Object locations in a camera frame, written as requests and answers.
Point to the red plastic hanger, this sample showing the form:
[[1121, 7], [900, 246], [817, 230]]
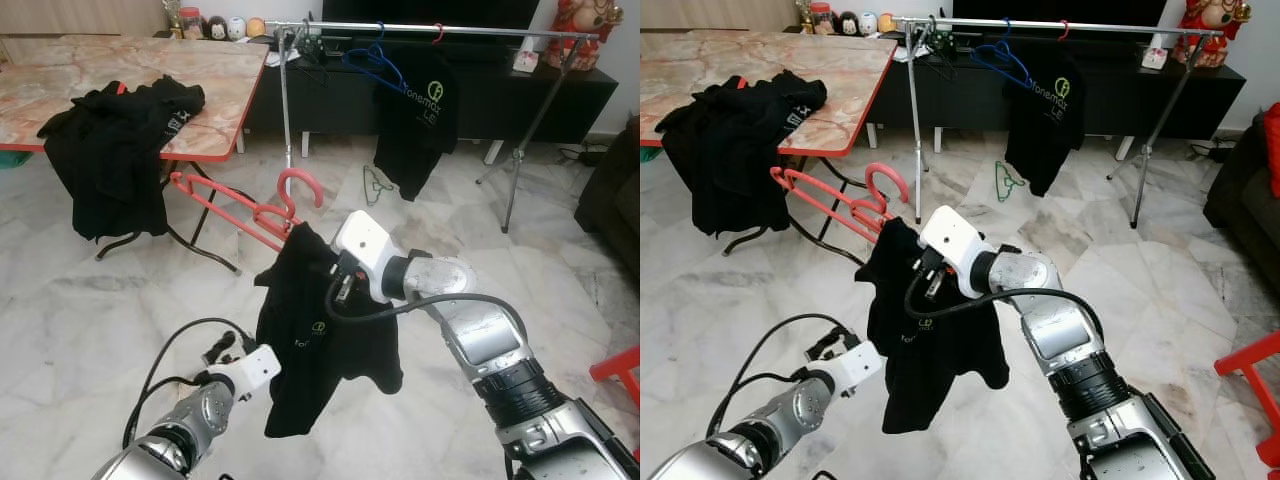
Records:
[[1065, 28], [225, 205], [441, 32], [830, 200]]

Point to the red plastic stool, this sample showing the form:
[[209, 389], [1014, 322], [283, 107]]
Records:
[[1255, 370], [620, 368]]

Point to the gold trophy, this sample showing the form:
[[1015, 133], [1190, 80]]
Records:
[[803, 14], [173, 18]]

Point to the green plastic hanger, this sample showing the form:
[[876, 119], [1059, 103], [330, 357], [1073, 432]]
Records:
[[1007, 184], [377, 188]]

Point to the orange round plush toy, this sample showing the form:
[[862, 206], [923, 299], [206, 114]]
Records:
[[256, 28], [887, 23]]

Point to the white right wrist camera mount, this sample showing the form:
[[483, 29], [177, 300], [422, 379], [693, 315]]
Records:
[[955, 240], [362, 245]]

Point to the light wooden cabinet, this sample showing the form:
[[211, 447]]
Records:
[[80, 18], [710, 15]]

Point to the silver metal clothes rack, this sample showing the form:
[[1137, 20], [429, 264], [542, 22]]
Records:
[[1050, 26], [430, 30]]

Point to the black round plush toy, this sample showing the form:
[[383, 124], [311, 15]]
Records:
[[216, 29], [847, 25]]

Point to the white round plush toy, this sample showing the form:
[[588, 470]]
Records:
[[868, 24], [237, 28]]

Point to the black shirt red collar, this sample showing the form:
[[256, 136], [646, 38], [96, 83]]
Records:
[[65, 135], [680, 130]]

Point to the white paper sheet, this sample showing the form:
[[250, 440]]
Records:
[[908, 50], [280, 54]]

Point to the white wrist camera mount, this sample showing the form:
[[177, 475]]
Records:
[[857, 365], [362, 245], [955, 240], [258, 368]]

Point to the black television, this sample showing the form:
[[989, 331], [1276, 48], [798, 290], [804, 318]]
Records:
[[1060, 8], [430, 12]]

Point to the black shirt white print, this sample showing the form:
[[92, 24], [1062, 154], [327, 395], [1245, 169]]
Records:
[[130, 170], [750, 165]]

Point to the red lid jar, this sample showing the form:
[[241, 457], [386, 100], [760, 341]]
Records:
[[190, 24], [820, 20]]

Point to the black power adapter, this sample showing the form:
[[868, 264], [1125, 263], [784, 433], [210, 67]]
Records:
[[1220, 153], [593, 157]]

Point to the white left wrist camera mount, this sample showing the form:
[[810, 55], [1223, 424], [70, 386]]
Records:
[[857, 365], [258, 368]]

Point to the blue plastic hanger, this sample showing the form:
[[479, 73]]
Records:
[[1005, 58], [375, 62]]

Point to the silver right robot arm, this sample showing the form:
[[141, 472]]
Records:
[[1085, 355], [500, 360]]

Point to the red fortune god statue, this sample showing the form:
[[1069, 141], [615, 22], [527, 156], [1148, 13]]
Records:
[[1210, 32], [578, 35]]

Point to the black TV console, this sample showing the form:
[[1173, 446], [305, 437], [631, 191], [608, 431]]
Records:
[[1190, 100], [520, 100]]

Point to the dark grey fabric sofa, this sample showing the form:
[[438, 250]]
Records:
[[612, 200], [1245, 195]]

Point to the thin black hanger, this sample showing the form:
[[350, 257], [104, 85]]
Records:
[[318, 52], [942, 50]]

